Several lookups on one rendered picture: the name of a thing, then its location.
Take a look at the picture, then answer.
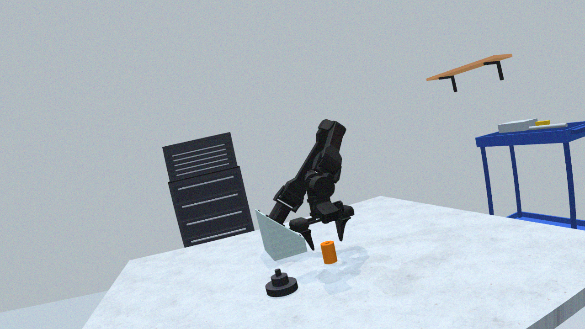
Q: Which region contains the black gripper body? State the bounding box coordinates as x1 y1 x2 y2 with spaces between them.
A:
289 196 354 232

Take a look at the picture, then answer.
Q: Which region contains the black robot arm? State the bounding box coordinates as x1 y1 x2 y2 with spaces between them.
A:
267 119 346 226

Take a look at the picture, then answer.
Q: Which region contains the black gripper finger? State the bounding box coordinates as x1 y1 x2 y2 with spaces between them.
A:
335 217 351 242
299 229 314 250

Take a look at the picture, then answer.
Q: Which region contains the orange knob with d-shaped hole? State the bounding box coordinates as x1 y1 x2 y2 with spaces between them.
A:
320 241 338 265

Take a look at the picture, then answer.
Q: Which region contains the grey round pedestal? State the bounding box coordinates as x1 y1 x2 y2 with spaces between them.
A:
265 268 298 297

